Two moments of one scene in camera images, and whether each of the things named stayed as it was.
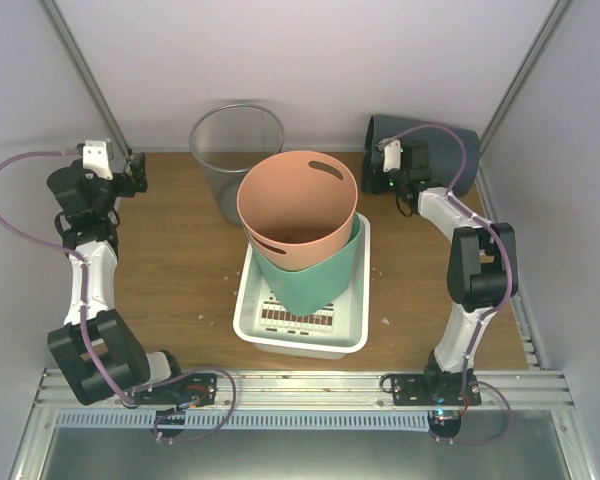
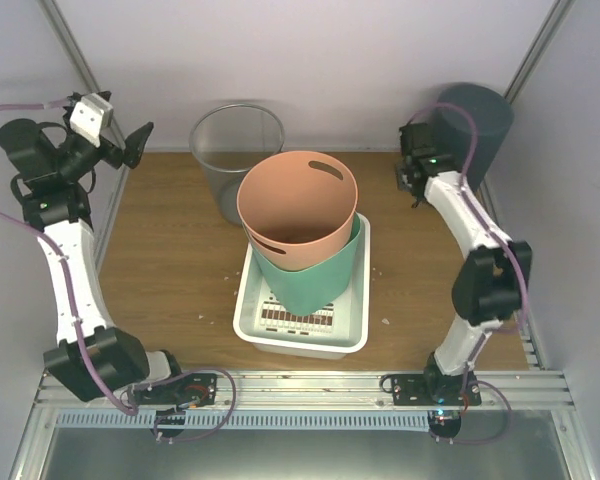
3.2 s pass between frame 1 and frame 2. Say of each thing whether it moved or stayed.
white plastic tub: stayed
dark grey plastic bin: moved
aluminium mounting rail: stayed
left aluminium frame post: stayed
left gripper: moved
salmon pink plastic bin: stayed
